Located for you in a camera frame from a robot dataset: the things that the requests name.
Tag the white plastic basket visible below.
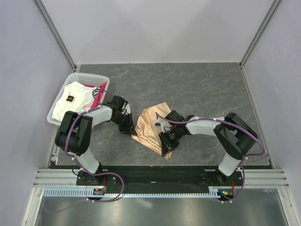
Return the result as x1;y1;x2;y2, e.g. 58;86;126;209
47;73;110;126

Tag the light blue cable duct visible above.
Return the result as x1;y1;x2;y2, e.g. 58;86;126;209
43;187;221;198

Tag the aluminium frame post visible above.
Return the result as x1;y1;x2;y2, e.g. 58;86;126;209
239;0;282;69
33;0;77;72

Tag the pink cloth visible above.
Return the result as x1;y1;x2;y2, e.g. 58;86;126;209
90;82;107;109

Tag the peach satin napkin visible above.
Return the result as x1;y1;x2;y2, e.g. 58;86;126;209
132;102;171;157

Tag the white cloth with logo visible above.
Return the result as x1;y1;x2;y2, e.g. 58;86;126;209
51;81;96;122

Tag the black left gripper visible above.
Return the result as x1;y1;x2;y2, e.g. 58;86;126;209
111;113;136;137

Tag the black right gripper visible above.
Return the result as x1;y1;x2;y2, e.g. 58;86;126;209
158;126;182;157

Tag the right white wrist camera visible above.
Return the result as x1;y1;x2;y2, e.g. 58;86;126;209
155;119;172;133

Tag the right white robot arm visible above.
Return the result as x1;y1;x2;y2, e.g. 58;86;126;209
155;110;258;186

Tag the right aluminium frame post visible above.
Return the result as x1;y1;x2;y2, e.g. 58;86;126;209
239;0;282;69

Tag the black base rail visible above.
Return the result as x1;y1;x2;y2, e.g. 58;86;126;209
76;166;243;194

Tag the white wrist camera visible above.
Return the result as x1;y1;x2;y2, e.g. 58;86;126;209
121;104;131;115
155;119;172;133

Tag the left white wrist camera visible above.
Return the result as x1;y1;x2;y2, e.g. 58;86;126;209
121;104;131;115

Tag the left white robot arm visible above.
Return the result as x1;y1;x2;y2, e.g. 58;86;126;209
55;96;137;185

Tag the left aluminium frame post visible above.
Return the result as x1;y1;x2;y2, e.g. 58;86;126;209
33;0;77;72

